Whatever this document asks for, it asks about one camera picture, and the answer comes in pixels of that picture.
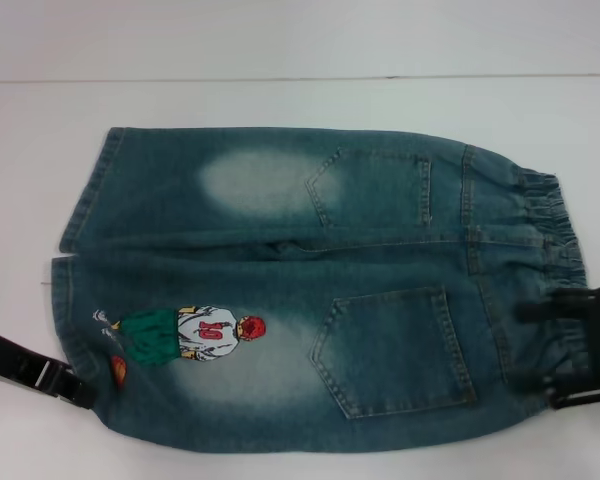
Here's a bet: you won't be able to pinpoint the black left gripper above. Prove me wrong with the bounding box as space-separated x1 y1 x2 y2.
0 325 99 409

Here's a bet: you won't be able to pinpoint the blue denim shorts with embroidery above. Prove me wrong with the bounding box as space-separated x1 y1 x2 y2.
49 125 600 454

